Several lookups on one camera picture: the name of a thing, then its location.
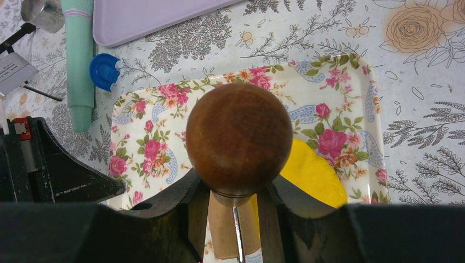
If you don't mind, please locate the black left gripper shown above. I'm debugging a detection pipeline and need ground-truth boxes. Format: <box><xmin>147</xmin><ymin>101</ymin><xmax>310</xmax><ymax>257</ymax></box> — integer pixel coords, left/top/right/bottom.
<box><xmin>1</xmin><ymin>117</ymin><xmax>125</xmax><ymax>203</ymax></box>

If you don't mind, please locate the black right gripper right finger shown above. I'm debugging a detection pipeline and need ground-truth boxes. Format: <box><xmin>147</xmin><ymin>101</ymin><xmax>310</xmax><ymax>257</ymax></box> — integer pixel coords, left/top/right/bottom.
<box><xmin>257</xmin><ymin>176</ymin><xmax>464</xmax><ymax>262</ymax></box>

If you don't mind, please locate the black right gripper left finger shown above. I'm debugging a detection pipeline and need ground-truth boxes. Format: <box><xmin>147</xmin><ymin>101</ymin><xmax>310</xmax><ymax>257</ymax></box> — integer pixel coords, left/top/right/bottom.
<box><xmin>1</xmin><ymin>170</ymin><xmax>210</xmax><ymax>262</ymax></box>

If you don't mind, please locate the yellow dough piece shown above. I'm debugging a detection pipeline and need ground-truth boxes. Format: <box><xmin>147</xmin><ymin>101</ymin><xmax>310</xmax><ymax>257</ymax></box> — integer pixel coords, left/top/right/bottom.
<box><xmin>254</xmin><ymin>138</ymin><xmax>349</xmax><ymax>233</ymax></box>

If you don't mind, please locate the wooden dough roller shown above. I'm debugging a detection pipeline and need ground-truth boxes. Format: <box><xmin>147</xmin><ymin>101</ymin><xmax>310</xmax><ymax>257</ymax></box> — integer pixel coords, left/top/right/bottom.
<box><xmin>186</xmin><ymin>83</ymin><xmax>293</xmax><ymax>262</ymax></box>

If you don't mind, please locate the floral rectangular tray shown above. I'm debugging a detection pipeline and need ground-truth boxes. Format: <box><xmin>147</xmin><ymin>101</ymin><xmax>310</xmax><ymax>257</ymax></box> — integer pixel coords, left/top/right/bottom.
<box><xmin>109</xmin><ymin>54</ymin><xmax>388</xmax><ymax>209</ymax></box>

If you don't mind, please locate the black mini tripod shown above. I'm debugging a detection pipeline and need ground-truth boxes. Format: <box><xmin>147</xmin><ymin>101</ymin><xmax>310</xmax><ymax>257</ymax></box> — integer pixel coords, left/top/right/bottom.
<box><xmin>0</xmin><ymin>22</ymin><xmax>63</xmax><ymax>102</ymax></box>

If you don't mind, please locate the purple plastic tray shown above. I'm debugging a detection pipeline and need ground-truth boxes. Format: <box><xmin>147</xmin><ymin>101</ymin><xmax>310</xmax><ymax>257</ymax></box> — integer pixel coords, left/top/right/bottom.
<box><xmin>93</xmin><ymin>0</ymin><xmax>237</xmax><ymax>48</ymax></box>

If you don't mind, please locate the floral tablecloth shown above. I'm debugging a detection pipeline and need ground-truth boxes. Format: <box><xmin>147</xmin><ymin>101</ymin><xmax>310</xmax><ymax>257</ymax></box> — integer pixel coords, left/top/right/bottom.
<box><xmin>4</xmin><ymin>1</ymin><xmax>464</xmax><ymax>205</ymax></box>

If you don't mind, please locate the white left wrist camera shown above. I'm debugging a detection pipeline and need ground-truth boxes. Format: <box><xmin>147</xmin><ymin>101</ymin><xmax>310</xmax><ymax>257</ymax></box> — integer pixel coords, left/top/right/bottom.
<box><xmin>1</xmin><ymin>53</ymin><xmax>38</xmax><ymax>99</ymax></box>

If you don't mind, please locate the teal handled tool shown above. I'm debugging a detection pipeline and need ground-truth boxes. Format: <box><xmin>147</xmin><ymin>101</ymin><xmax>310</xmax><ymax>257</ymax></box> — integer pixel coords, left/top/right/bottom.
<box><xmin>61</xmin><ymin>0</ymin><xmax>95</xmax><ymax>133</ymax></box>

